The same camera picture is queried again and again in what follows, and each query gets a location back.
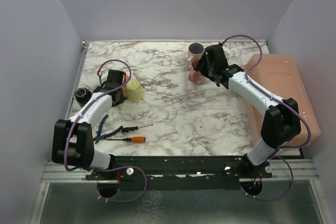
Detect pink spectrum mug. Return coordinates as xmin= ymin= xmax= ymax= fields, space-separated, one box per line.
xmin=188 ymin=59 xmax=206 ymax=85

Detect light green mug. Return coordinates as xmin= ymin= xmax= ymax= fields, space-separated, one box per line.
xmin=116 ymin=103 xmax=123 ymax=111

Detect salmon pink mug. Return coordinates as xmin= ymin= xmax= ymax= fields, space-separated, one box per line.
xmin=121 ymin=73 xmax=129 ymax=98

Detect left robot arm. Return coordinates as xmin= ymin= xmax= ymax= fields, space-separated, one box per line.
xmin=51 ymin=70 xmax=129 ymax=179

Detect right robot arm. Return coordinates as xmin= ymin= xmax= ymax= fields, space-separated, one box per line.
xmin=195 ymin=45 xmax=301 ymax=177

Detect yellow-green faceted mug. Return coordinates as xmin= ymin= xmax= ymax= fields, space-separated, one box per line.
xmin=125 ymin=79 xmax=143 ymax=103

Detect black mug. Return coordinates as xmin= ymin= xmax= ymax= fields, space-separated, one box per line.
xmin=75 ymin=88 xmax=92 ymax=108

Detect pink storage bin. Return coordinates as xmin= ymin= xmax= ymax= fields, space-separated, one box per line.
xmin=244 ymin=54 xmax=321 ymax=146

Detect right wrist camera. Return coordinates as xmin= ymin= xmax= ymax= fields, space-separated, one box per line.
xmin=222 ymin=44 xmax=232 ymax=58

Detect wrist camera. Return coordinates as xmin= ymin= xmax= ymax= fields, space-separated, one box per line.
xmin=98 ymin=71 xmax=108 ymax=84
xmin=222 ymin=44 xmax=232 ymax=58

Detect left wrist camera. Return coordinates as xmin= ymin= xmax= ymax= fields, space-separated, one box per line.
xmin=98 ymin=71 xmax=108 ymax=84

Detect black handled screwdriver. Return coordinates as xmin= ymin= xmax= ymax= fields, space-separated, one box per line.
xmin=120 ymin=124 xmax=153 ymax=134

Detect blue handled pliers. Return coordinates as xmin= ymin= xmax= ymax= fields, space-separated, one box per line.
xmin=92 ymin=114 xmax=123 ymax=145

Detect orange handled screwdriver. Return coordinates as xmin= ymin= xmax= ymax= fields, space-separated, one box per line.
xmin=106 ymin=136 xmax=146 ymax=143

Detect black mounting base plate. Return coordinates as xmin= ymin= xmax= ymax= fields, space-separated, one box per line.
xmin=86 ymin=156 xmax=272 ymax=191

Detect aluminium rail frame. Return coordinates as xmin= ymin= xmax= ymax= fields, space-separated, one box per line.
xmin=31 ymin=41 xmax=326 ymax=223

